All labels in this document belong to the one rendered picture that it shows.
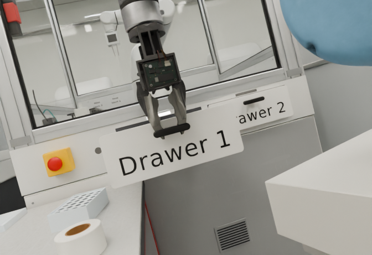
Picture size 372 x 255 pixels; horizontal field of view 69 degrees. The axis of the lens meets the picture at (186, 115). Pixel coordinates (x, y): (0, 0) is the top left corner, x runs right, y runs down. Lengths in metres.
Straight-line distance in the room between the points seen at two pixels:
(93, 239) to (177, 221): 0.54
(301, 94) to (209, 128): 0.55
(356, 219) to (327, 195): 0.03
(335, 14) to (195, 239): 0.88
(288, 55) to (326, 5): 0.83
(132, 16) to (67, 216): 0.42
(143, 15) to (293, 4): 0.33
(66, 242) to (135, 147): 0.21
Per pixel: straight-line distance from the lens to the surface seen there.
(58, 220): 0.65
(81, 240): 0.46
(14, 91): 0.99
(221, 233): 1.01
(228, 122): 0.59
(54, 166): 0.88
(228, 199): 0.99
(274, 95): 0.99
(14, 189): 1.78
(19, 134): 0.98
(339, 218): 0.31
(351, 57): 0.23
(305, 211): 0.33
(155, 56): 0.49
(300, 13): 0.24
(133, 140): 0.56
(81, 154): 0.93
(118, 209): 0.64
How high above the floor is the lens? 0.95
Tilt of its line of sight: 2 degrees down
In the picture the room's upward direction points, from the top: 14 degrees counter-clockwise
